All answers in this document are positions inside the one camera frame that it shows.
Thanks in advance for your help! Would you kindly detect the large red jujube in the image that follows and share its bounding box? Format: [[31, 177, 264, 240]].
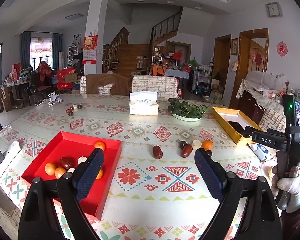
[[59, 157, 72, 170]]

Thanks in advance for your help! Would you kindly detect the orange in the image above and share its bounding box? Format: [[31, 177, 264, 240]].
[[45, 163, 56, 176], [94, 141, 106, 151], [202, 140, 213, 151], [54, 167, 66, 179], [96, 168, 103, 179]]

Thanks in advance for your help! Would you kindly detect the small dark fruits pile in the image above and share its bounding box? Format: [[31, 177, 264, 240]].
[[66, 104, 82, 116]]

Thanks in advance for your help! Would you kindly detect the white gloved right hand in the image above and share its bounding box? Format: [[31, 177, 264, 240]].
[[271, 165, 300, 213]]

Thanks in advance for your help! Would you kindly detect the right brick pattern chair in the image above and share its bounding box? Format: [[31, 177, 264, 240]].
[[258, 109, 286, 132]]

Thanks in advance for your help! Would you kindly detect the white blue wipes pack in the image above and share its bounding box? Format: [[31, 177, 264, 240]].
[[248, 143, 276, 162]]

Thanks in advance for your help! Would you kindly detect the orange in tray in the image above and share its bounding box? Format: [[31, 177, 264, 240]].
[[45, 163, 56, 176]]

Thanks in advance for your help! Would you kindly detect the yellow cardboard box lid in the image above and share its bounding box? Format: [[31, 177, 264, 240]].
[[211, 107, 262, 146]]

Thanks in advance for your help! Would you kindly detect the red tray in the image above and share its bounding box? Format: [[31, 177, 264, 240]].
[[21, 130, 122, 221]]

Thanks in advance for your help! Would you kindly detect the beige cake in tray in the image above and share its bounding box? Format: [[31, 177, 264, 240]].
[[77, 156, 87, 164]]

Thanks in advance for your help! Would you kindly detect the small dark date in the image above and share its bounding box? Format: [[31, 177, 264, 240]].
[[206, 150, 212, 157]]

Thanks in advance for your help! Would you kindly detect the dark plum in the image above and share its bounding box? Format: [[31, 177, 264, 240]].
[[179, 141, 187, 149]]

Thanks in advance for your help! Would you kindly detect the plate of green vegetables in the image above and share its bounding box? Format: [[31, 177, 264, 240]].
[[168, 98, 208, 122]]

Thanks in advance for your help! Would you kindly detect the red jujube left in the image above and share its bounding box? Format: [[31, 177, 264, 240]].
[[153, 145, 163, 159]]

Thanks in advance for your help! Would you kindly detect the white brick pattern chair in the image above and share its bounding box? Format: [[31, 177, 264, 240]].
[[132, 75, 178, 100]]

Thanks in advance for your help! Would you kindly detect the white tissue box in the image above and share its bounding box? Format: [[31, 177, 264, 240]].
[[129, 90, 159, 115]]

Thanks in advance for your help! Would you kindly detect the brown wooden chair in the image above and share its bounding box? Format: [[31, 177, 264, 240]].
[[80, 74, 129, 96]]

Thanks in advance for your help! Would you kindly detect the gripper mounted camera box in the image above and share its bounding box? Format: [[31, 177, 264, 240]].
[[282, 94, 300, 126]]

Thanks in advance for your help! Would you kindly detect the red paper wall decoration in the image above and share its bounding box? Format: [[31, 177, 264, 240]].
[[276, 41, 288, 57]]

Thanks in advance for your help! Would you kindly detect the wall clock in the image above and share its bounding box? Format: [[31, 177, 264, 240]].
[[266, 2, 282, 17]]

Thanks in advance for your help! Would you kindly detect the red wall calendar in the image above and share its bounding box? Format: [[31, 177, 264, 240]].
[[82, 35, 98, 64]]

